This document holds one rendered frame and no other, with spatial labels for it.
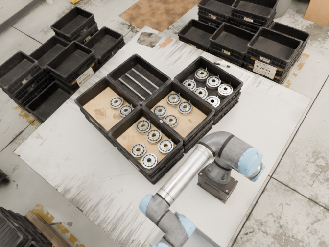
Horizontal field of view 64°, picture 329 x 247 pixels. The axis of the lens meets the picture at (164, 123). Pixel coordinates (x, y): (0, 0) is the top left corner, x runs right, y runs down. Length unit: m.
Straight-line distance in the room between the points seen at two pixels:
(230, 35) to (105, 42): 1.36
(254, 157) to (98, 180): 1.14
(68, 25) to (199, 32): 1.50
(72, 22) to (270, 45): 2.15
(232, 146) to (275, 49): 1.83
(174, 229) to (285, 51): 2.16
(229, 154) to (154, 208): 0.36
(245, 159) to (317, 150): 1.83
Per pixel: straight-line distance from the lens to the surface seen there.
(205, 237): 1.39
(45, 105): 2.99
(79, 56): 2.95
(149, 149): 1.74
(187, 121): 1.81
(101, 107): 2.00
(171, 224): 1.01
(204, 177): 1.57
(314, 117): 3.05
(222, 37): 3.02
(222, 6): 3.42
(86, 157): 1.99
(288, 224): 2.55
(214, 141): 1.11
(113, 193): 1.83
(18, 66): 3.18
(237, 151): 1.09
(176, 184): 1.05
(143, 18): 3.96
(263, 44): 2.83
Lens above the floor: 2.39
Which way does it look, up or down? 59 degrees down
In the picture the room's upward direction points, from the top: 11 degrees counter-clockwise
